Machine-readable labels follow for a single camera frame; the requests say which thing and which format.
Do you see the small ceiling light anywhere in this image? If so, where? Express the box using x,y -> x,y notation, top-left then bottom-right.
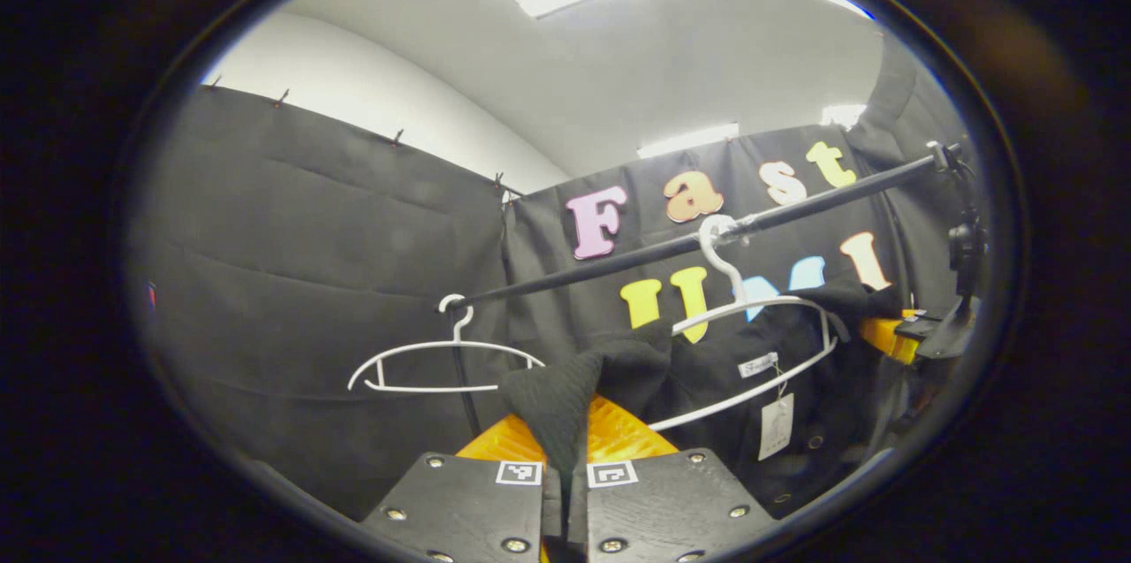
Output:
820,103 -> 869,130

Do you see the black backdrop cloth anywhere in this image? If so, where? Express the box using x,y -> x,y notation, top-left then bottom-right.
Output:
133,33 -> 982,520

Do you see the white plastic clothes hanger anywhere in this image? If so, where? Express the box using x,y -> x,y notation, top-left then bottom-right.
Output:
347,293 -> 547,394
649,214 -> 840,433

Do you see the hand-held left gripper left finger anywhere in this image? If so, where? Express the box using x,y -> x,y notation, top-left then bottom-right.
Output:
358,411 -> 566,563

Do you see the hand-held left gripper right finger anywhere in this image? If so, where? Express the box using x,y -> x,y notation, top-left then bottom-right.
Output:
565,393 -> 780,563

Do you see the black knit jacket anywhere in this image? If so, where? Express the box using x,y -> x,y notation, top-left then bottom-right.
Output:
499,276 -> 907,521

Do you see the black metal clothes rack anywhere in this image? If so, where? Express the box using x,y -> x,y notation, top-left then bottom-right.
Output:
440,155 -> 942,438

